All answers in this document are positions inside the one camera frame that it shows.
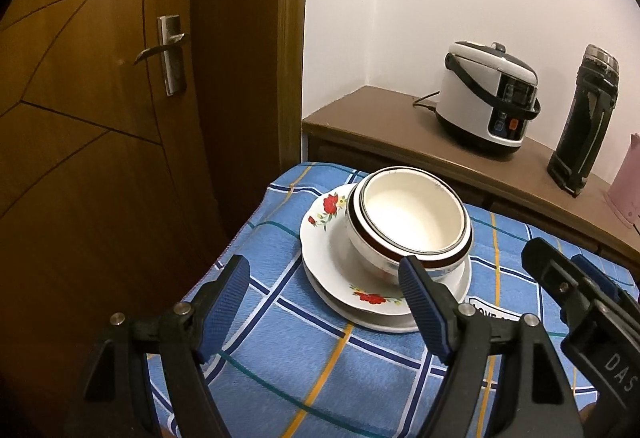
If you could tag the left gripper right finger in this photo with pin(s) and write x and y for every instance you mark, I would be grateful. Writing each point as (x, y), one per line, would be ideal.
(459, 337)

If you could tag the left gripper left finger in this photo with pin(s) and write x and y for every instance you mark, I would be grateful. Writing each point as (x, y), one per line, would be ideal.
(188, 340)

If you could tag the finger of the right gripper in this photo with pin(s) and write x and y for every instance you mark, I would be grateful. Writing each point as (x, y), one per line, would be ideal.
(608, 287)
(571, 289)

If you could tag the pink plastic bowl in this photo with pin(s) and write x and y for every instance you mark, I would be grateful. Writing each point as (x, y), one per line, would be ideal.
(444, 259)

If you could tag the white enamel bowl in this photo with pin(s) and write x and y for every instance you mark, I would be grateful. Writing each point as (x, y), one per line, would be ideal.
(414, 211)

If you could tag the pink electric kettle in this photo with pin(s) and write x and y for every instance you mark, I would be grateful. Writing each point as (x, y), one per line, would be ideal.
(623, 194)

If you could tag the blue checked tablecloth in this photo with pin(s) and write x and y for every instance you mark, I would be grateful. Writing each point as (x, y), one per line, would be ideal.
(292, 367)

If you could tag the white floral plate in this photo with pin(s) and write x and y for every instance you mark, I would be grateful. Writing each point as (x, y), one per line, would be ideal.
(332, 260)

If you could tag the black tall thermos flask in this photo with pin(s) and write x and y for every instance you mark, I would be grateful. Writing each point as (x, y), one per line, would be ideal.
(592, 107)

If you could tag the silver black rice cooker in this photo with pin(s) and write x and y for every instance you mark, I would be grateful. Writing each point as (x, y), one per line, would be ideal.
(487, 98)

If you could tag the brown wooden sideboard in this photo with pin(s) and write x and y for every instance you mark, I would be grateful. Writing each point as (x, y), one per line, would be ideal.
(374, 127)

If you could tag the brown wooden door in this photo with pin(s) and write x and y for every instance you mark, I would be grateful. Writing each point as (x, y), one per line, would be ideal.
(114, 195)

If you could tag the silver door handle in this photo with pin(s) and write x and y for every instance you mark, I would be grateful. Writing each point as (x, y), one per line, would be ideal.
(172, 38)

